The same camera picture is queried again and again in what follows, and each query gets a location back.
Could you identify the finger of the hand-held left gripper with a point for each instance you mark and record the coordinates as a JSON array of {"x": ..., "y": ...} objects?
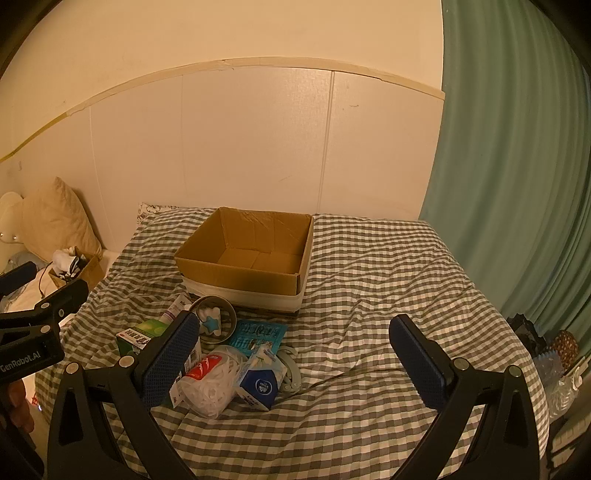
[
  {"x": 18, "y": 274},
  {"x": 64, "y": 295}
]

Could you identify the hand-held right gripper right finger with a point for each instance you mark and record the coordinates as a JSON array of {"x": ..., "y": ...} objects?
[{"x": 413, "y": 353}]

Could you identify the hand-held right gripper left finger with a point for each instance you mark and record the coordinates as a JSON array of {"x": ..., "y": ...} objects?
[{"x": 171, "y": 353}]

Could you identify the green medicine box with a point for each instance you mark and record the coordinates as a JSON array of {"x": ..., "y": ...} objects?
[{"x": 145, "y": 332}]

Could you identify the white ointment tube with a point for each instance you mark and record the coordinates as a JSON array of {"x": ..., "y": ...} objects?
[{"x": 174, "y": 310}]

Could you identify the white bear toy blue star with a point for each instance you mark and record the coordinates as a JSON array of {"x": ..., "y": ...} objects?
[{"x": 210, "y": 321}]

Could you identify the roll of tape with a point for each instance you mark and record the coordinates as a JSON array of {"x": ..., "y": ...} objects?
[{"x": 228, "y": 316}]

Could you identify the blue blister pack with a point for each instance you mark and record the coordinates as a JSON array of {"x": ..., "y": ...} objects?
[{"x": 256, "y": 337}]

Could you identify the person's left hand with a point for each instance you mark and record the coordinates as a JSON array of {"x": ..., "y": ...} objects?
[{"x": 18, "y": 406}]

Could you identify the small cardboard box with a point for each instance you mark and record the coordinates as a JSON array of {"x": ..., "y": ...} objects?
[{"x": 85, "y": 274}]

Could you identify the white crumpled cloth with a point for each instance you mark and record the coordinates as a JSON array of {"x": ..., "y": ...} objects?
[{"x": 64, "y": 258}]

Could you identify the clear bag of floss picks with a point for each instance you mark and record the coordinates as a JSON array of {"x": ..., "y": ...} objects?
[{"x": 210, "y": 385}]

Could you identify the white tufted headboard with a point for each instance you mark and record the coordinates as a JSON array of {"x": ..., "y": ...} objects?
[{"x": 9, "y": 217}]

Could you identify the beige pillow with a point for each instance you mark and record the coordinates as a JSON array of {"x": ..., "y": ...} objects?
[{"x": 57, "y": 221}]

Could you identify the grey checked blanket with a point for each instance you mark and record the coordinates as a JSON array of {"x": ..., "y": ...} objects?
[{"x": 369, "y": 286}]

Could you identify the floral print pillow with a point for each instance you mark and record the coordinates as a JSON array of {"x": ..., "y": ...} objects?
[{"x": 150, "y": 211}]

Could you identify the blue plastic tray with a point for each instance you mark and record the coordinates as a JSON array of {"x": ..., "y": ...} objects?
[{"x": 548, "y": 367}]

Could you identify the clear plastic bag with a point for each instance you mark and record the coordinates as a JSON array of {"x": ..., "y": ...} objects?
[{"x": 561, "y": 394}]

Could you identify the brown pineapple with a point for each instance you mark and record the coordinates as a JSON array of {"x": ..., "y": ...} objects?
[{"x": 567, "y": 348}]

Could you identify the green curtain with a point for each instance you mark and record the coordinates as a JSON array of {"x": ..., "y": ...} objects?
[{"x": 512, "y": 161}]

